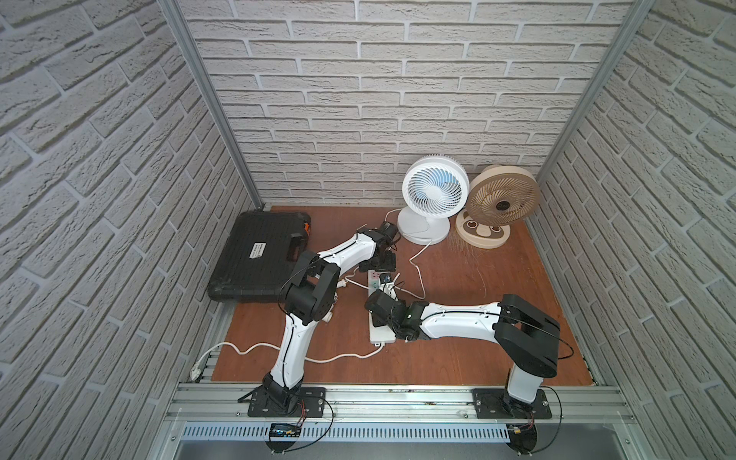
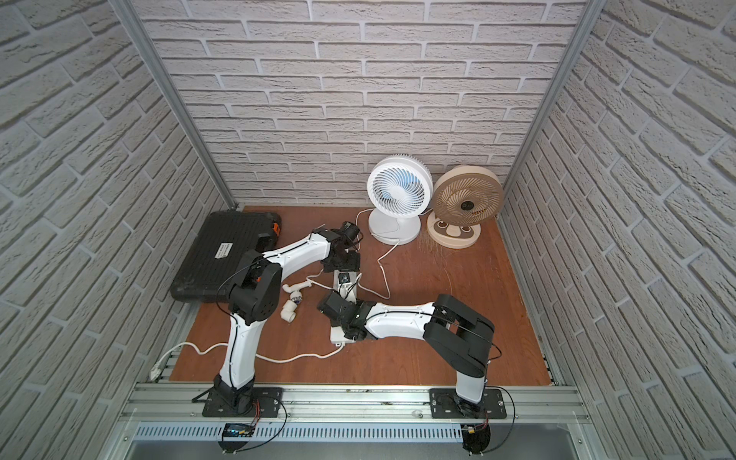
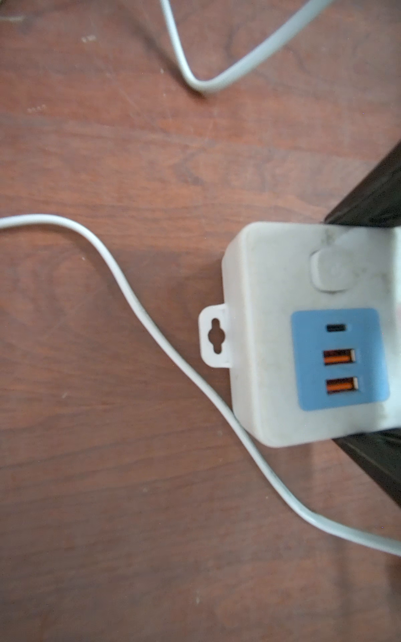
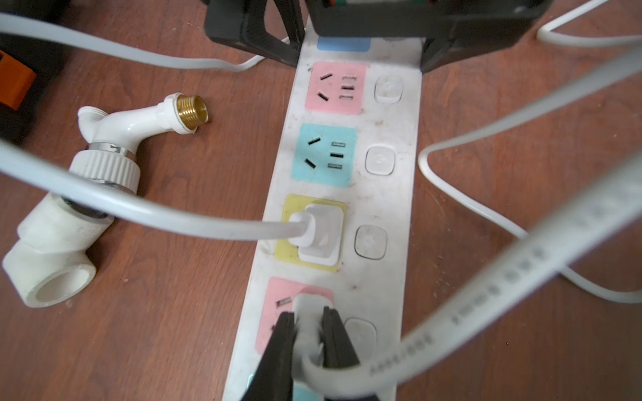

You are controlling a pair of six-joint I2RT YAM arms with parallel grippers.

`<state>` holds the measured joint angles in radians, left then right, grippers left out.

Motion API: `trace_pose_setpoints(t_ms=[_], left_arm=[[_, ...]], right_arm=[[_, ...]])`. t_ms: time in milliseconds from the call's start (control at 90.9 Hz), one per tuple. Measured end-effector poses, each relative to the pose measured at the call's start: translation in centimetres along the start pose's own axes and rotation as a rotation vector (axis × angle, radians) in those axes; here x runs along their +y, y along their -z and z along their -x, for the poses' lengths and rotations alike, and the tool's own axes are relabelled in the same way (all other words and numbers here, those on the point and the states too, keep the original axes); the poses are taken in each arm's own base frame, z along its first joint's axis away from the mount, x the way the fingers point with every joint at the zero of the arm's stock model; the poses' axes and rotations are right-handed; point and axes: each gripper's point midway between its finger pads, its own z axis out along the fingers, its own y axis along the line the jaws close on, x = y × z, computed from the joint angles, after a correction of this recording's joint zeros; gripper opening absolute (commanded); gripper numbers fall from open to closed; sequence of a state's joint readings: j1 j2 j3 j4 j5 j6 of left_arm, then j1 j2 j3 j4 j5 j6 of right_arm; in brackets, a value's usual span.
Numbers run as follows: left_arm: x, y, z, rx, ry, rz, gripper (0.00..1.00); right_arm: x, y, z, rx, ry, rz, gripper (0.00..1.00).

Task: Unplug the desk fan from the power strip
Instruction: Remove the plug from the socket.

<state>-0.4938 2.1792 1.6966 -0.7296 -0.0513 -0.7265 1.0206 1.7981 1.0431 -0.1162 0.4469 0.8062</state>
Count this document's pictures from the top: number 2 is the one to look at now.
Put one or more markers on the white power strip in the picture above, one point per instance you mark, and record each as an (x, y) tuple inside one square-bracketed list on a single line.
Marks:
[(344, 282)]

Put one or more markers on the beige bear desk fan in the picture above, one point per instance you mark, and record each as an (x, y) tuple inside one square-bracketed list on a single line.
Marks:
[(463, 198)]

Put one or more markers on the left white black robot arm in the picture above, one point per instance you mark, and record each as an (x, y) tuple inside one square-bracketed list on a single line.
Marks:
[(253, 294)]

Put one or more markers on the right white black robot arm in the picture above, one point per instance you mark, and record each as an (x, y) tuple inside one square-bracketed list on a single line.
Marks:
[(460, 335)]

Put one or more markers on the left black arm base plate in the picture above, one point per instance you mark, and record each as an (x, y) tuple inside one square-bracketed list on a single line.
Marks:
[(222, 404)]

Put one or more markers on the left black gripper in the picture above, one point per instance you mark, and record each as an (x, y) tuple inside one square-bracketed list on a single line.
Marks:
[(343, 262)]

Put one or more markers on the aluminium front rail frame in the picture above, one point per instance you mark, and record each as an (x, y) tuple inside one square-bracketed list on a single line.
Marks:
[(172, 412)]

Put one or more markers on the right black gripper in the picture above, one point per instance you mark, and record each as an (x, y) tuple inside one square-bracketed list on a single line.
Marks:
[(331, 305)]

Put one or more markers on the white desk fan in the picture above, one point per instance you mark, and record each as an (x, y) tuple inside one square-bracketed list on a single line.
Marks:
[(400, 188)]

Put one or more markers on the right round black connector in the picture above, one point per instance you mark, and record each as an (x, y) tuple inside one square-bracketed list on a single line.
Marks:
[(475, 438)]

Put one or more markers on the black plastic tool case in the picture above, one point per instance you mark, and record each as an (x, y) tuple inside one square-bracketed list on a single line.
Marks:
[(217, 251)]

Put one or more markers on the left small controller board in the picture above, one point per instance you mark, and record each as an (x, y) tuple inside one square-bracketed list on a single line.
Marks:
[(237, 430)]

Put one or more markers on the white pipe fitting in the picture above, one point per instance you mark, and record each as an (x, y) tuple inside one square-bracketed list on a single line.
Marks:
[(288, 312)]

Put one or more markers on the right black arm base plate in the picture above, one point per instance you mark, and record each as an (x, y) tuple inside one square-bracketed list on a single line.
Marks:
[(446, 404)]

